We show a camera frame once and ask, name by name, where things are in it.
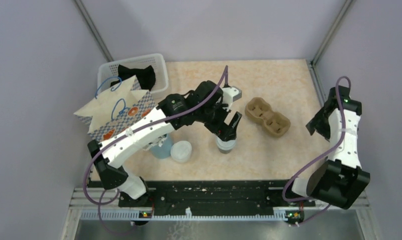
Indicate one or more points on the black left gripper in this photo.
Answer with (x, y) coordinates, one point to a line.
(225, 132)

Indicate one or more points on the brown pulp cup carrier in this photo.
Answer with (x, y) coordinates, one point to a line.
(272, 122)

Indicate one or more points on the stack of white lids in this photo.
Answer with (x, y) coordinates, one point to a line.
(181, 151)

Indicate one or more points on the patterned paper gift bag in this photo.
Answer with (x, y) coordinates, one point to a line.
(115, 109)

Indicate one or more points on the single dark plastic cup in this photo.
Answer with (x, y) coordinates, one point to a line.
(225, 149)

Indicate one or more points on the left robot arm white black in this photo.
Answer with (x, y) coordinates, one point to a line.
(208, 104)

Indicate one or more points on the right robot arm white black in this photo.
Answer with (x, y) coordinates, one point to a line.
(340, 180)

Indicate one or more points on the blue straw holder cup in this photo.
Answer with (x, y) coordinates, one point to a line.
(163, 149)

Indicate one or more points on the black cloth in basket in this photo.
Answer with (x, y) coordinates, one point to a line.
(146, 76)

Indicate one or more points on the white plastic basket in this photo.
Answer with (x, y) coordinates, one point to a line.
(107, 75)

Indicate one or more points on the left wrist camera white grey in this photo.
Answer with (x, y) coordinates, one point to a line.
(231, 94)

